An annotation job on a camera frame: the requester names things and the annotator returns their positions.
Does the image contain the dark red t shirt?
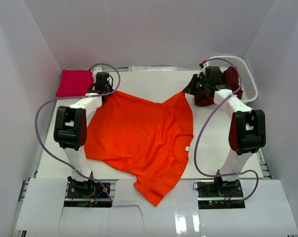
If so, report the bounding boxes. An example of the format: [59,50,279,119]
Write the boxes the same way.
[194,67,239,107]

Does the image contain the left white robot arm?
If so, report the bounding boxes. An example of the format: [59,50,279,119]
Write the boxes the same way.
[53,67,113,197]

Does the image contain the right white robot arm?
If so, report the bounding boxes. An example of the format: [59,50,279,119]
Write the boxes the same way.
[183,66,266,197]

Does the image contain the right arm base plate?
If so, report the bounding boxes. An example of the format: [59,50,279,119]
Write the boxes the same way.
[192,180,243,198]

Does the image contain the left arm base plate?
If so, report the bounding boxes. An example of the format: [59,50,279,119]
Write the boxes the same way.
[66,180,111,198]

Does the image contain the orange t shirt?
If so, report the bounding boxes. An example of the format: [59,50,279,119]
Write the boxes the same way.
[84,91,193,206]

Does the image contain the white plastic basket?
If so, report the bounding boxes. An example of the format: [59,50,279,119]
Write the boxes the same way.
[206,55,258,104]

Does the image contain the folded pink t shirt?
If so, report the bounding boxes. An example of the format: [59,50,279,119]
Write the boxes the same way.
[56,70,94,98]

